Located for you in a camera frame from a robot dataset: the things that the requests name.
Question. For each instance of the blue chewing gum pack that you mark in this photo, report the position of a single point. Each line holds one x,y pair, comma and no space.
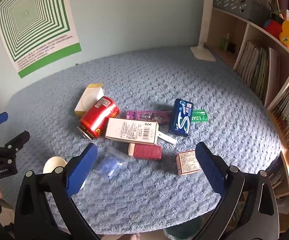
180,118

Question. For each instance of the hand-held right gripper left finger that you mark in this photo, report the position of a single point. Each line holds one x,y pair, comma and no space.
82,170

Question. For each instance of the yellow and white box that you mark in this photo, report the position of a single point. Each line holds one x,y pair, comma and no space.
88,100

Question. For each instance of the wooden bookshelf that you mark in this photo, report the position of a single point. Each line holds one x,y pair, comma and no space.
255,31

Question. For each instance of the red soda can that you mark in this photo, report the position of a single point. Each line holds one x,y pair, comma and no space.
98,117

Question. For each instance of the white round object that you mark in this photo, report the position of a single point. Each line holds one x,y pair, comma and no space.
53,163

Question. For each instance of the white box with barcode label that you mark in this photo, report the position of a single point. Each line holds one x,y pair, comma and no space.
132,130

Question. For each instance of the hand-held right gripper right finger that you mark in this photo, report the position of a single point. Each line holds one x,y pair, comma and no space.
209,167

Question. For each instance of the light blue knitted blanket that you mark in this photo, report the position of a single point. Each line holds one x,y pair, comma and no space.
147,80

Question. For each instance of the row of upright paperback books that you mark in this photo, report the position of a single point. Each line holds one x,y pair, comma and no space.
288,112

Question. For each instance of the red and yellow toy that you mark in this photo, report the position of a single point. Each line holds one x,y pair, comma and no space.
277,28

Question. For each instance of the white stand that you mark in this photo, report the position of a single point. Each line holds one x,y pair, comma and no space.
205,25

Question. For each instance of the green striped wall poster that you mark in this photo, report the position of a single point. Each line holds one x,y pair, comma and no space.
34,22

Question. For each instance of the dark red small box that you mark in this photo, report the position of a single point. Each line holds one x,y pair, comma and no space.
145,151

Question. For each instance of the small pink and white box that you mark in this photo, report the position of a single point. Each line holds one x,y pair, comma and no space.
187,162

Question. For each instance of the white plastic strip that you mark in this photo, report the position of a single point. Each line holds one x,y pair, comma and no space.
168,138

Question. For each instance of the clear plastic bag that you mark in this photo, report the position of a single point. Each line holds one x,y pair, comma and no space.
110,163

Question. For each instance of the green gum wrapper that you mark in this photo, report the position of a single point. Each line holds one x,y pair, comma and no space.
199,116

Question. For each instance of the purple foil wrapper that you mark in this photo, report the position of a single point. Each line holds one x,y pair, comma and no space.
147,116

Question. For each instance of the row of thin picture books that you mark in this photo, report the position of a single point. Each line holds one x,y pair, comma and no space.
255,67

